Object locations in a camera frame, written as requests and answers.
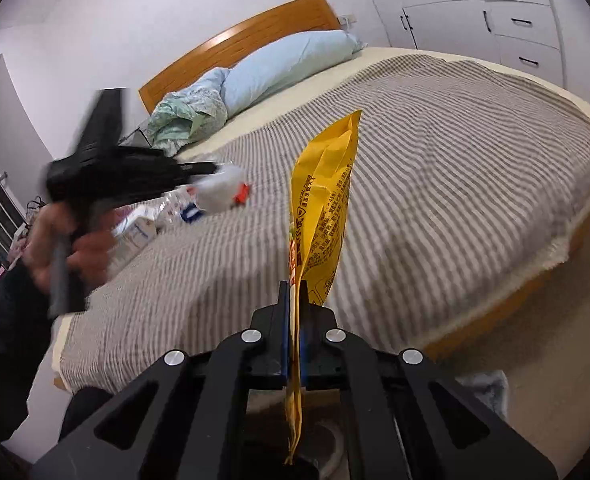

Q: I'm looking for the white wardrobe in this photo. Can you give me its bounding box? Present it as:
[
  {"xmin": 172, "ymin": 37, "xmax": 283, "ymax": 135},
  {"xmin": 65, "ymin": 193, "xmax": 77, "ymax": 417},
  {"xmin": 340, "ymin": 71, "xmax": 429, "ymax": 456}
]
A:
[{"xmin": 350, "ymin": 0, "xmax": 576, "ymax": 91}]

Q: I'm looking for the person's left hand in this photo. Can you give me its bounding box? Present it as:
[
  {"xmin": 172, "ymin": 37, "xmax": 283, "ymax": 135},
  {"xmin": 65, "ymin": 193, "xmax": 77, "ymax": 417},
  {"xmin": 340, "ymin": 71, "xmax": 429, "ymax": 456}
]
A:
[{"xmin": 22, "ymin": 204, "xmax": 118, "ymax": 291}]

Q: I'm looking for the white trash bin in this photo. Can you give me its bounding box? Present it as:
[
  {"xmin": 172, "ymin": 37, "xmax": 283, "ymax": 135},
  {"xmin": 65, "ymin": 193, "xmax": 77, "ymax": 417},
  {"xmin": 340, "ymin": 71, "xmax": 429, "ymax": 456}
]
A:
[{"xmin": 467, "ymin": 370, "xmax": 510, "ymax": 418}]

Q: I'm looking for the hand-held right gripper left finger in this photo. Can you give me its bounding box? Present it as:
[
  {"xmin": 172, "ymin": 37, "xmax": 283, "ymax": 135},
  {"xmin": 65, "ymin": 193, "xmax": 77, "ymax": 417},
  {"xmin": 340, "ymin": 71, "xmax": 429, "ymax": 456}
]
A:
[{"xmin": 28, "ymin": 280, "xmax": 296, "ymax": 480}]

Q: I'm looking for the clear plastic bottle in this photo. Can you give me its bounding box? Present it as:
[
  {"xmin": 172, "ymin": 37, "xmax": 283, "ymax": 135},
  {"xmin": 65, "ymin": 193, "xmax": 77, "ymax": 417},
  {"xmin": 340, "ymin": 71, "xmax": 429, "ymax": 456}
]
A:
[{"xmin": 152, "ymin": 195, "xmax": 206, "ymax": 231}]

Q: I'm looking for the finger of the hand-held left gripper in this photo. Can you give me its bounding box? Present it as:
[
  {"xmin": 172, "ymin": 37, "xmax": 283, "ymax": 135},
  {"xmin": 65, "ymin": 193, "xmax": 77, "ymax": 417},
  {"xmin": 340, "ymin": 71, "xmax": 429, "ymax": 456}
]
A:
[{"xmin": 172, "ymin": 159, "xmax": 221, "ymax": 186}]

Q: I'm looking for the grey striped blanket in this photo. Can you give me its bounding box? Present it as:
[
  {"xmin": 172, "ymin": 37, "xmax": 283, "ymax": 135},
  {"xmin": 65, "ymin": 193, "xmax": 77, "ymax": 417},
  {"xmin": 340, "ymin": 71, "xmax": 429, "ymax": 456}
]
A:
[{"xmin": 58, "ymin": 52, "xmax": 590, "ymax": 393}]

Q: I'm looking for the green floral quilt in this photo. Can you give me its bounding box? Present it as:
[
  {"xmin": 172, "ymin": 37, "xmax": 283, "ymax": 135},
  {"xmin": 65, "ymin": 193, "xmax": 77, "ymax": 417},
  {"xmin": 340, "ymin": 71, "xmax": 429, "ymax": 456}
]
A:
[{"xmin": 147, "ymin": 67, "xmax": 231, "ymax": 157}]

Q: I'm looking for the yellow snack packet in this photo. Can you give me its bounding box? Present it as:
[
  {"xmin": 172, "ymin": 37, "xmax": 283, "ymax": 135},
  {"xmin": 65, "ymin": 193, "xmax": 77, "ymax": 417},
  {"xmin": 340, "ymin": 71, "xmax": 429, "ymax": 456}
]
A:
[{"xmin": 282, "ymin": 110, "xmax": 363, "ymax": 466}]

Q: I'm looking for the red white snack packet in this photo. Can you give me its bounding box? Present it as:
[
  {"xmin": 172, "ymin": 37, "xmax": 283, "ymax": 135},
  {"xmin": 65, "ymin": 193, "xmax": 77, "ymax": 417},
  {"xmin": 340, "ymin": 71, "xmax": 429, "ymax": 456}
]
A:
[{"xmin": 187, "ymin": 162, "xmax": 251, "ymax": 213}]

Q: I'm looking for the light blue pillow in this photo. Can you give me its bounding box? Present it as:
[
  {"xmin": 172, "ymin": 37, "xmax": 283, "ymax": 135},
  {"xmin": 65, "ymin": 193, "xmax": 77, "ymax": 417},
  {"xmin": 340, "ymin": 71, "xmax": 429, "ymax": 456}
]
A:
[{"xmin": 220, "ymin": 29, "xmax": 368, "ymax": 121}]

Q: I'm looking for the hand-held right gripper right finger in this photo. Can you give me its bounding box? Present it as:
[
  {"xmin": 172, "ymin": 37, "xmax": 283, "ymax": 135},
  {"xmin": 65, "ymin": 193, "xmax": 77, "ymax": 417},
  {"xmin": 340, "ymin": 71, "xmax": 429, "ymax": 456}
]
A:
[{"xmin": 299, "ymin": 304, "xmax": 560, "ymax": 480}]

